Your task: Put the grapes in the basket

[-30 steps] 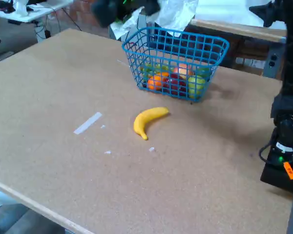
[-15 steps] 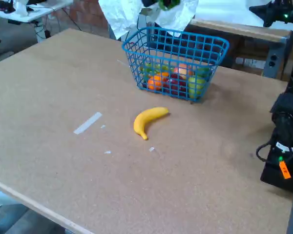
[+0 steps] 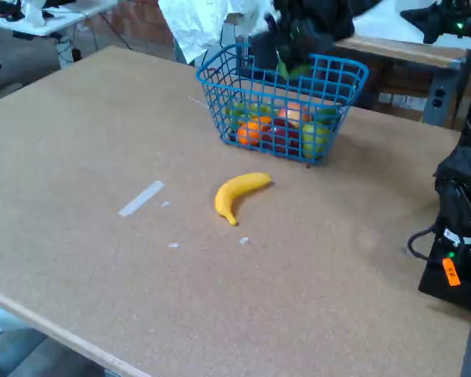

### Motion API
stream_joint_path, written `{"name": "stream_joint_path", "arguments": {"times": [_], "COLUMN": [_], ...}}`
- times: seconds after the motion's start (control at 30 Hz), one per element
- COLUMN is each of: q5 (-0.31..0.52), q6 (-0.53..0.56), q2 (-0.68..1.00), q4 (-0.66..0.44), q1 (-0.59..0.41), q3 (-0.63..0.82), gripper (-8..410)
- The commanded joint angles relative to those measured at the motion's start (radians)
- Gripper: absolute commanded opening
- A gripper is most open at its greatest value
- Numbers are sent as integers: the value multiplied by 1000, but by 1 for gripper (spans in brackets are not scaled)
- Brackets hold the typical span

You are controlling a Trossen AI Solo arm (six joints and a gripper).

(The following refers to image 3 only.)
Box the black toy grapes with leaf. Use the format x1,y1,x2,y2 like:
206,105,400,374
274,37,313,82

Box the green toy grapes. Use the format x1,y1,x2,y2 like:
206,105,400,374
224,101,278,133

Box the flat white sheet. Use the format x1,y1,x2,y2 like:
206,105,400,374
352,0,443,42

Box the dark green round fruit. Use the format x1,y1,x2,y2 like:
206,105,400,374
316,108,341,126

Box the orange red toy peach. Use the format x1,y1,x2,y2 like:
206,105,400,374
277,101,312,129

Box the toy orange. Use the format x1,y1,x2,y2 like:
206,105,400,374
236,116,274,147

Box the red toy pomegranate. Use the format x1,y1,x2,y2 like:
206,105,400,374
261,117,301,156

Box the wooden workbench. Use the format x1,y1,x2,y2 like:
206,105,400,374
333,35,471,130

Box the yellow green toy apple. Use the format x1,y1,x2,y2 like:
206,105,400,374
301,120,331,160

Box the brown labelled cardboard box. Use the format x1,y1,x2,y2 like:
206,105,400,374
376,90,429,121

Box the grey outlet strip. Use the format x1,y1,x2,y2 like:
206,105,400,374
422,76,447,126

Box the yellow toy banana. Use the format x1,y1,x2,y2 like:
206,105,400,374
214,171,273,227

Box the long white tape strip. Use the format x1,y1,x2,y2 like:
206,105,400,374
118,180,166,218

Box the white folding table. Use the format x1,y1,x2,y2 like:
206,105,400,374
0,0,119,70

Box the white packaging pile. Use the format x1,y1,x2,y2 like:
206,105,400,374
21,0,48,27

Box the black electronics pile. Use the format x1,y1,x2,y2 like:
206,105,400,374
0,0,27,23

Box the blue wire basket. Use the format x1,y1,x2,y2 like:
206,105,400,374
195,42,371,166

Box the black adapter with cables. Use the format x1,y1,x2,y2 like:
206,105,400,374
54,37,83,64

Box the black base cable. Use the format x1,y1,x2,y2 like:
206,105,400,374
407,225,440,260

